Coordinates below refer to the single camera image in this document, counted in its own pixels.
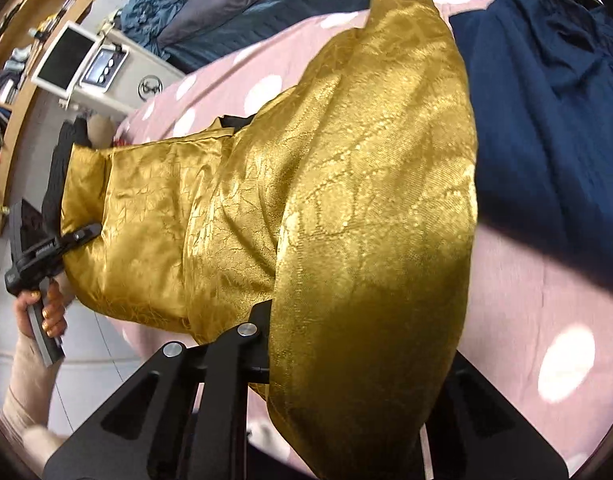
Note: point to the white safe with keypad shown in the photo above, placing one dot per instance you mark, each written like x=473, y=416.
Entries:
x=131, y=85

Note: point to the person's left hand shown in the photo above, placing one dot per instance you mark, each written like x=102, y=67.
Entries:
x=51, y=315

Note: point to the wooden shelf unit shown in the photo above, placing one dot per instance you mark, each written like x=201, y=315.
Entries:
x=31, y=20

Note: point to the beige bag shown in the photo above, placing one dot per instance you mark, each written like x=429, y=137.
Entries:
x=101, y=132

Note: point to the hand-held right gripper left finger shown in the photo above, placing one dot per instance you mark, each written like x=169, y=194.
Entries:
x=259, y=350

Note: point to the pink polka dot bedsheet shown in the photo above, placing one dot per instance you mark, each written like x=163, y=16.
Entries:
x=511, y=310

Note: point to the navy blue garment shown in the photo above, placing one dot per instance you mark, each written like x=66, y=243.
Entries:
x=551, y=110

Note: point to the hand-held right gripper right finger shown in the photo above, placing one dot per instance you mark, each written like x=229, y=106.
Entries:
x=481, y=435

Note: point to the person's left forearm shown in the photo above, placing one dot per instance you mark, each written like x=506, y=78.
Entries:
x=26, y=385

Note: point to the white framed monitor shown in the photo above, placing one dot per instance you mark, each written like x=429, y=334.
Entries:
x=66, y=57

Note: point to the gold satin robe black trim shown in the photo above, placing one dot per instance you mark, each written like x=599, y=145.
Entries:
x=361, y=210

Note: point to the dark blue quilted bedding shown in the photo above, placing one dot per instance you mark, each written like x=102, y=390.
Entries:
x=286, y=25

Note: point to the grey duvet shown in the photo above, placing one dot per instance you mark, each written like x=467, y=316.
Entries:
x=246, y=0

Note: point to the crumpled blue cloth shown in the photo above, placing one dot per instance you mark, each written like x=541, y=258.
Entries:
x=151, y=10

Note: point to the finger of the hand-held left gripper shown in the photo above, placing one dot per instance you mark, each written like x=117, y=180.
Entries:
x=81, y=235

